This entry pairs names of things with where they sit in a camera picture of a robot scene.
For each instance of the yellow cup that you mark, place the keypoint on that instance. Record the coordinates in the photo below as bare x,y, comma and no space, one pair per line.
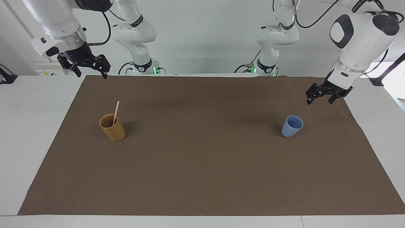
114,133

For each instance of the black stand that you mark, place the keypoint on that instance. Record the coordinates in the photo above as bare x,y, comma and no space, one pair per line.
7,78
390,68

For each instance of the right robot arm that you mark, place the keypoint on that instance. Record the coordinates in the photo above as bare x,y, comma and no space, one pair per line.
57,19

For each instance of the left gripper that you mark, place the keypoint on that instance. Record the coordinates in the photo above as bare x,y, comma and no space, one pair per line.
330,81

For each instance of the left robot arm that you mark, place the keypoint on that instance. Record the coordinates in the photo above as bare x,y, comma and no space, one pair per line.
364,34

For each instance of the blue cup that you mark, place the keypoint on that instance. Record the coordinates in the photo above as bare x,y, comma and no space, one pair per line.
290,129

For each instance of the pink chopstick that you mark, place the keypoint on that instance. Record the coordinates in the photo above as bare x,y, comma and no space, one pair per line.
116,110

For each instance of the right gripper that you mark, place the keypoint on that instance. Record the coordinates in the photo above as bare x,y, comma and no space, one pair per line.
78,53

